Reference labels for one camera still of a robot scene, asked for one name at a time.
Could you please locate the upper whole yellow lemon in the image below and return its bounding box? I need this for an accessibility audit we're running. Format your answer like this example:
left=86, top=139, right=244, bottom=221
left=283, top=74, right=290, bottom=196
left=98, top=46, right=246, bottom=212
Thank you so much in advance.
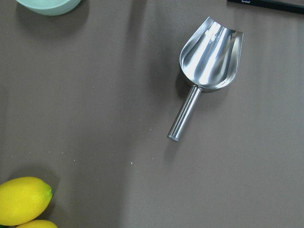
left=16, top=219, right=58, bottom=228

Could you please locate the whole yellow lemon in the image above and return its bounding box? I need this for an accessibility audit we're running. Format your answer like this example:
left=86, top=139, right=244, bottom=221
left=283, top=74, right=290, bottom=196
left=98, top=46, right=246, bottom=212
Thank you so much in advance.
left=0, top=177, right=53, bottom=226
left=16, top=219, right=58, bottom=228

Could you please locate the steel ice scoop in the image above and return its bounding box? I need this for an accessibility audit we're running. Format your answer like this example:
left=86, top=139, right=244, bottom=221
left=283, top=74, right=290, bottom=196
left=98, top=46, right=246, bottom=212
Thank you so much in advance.
left=167, top=17, right=243, bottom=142

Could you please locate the lower whole yellow lemon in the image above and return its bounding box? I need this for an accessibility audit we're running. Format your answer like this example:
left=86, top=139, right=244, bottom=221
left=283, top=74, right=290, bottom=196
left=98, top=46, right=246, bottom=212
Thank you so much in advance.
left=0, top=177, right=53, bottom=226

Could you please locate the light green bowl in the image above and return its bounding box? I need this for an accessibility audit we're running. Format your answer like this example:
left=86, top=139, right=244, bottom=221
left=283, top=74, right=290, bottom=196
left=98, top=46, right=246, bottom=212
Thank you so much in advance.
left=17, top=0, right=81, bottom=16

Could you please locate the black framed tray edge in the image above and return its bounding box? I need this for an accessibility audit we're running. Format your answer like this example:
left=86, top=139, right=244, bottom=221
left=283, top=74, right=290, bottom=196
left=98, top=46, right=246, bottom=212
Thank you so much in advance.
left=228, top=0, right=304, bottom=14

